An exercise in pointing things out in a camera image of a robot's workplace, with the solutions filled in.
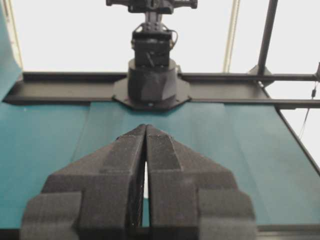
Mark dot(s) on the blue-green table cloth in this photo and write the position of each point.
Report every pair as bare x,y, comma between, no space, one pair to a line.
50,150

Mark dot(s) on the blue-green backdrop cloth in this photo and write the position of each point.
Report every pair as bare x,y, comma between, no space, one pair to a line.
6,75

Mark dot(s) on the pale window frame strip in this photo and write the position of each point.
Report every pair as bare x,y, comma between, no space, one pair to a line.
231,37
15,37

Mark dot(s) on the black metal frame rail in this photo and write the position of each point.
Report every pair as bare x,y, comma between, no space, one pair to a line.
62,87

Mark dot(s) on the black metal frame post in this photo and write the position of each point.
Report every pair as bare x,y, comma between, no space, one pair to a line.
268,30

